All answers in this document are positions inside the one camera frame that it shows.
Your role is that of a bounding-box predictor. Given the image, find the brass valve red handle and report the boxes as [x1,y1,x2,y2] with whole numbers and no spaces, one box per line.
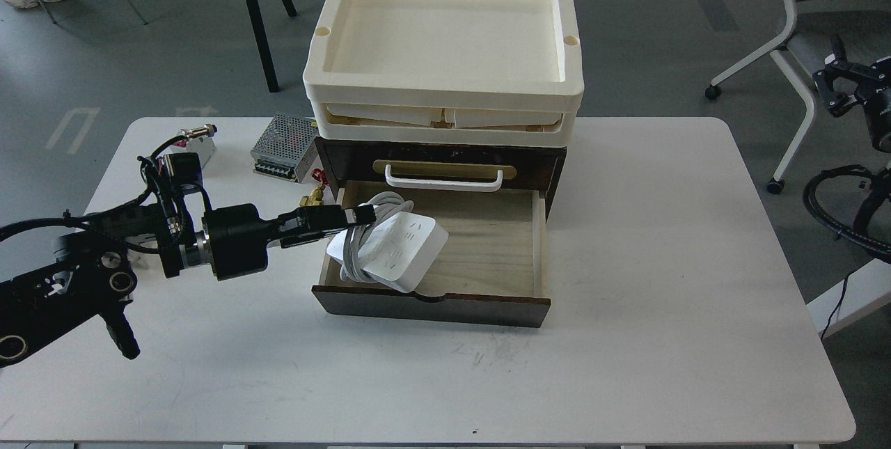
[299,168,329,207]

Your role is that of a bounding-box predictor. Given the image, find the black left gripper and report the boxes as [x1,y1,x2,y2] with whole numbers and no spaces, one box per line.
[182,203,376,281]

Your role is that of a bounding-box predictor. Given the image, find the white power strip with cable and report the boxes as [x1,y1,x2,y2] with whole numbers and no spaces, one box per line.
[326,191,449,293]

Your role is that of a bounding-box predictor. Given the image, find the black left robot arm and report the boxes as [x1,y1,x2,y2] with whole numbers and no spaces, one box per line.
[1,125,376,367]

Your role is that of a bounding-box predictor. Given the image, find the black stand leg left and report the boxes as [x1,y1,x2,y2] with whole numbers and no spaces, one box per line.
[232,0,298,93]

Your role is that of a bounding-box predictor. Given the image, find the open wooden drawer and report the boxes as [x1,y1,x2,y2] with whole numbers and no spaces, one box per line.
[312,189,551,328]

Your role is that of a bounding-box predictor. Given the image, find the white red circuit breaker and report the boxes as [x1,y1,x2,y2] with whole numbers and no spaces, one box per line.
[180,134,216,169]

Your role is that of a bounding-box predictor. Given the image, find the cream plastic tray lower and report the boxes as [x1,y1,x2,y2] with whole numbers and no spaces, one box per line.
[311,101,576,148]

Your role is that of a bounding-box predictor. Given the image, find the metal mesh power supply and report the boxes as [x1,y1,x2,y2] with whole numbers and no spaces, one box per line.
[251,112,318,182]

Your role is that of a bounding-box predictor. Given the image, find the white drawer handle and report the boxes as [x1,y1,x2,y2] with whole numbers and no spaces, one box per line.
[384,163,504,192]

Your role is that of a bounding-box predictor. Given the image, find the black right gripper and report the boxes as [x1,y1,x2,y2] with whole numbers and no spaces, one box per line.
[812,34,891,154]

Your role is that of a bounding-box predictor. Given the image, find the cream plastic tray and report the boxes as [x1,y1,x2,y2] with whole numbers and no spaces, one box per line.
[303,0,585,113]
[311,101,576,148]

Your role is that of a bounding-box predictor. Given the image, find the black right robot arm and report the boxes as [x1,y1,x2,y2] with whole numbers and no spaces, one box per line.
[802,34,890,264]

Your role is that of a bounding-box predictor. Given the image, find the dark wooden cabinet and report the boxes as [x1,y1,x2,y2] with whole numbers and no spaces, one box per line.
[316,138,567,221]

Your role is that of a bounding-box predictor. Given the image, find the cream plastic tray top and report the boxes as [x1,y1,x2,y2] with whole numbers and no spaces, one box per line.
[303,0,585,113]

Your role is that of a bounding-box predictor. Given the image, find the white office chair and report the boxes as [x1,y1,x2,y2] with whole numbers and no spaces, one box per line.
[704,0,889,194]

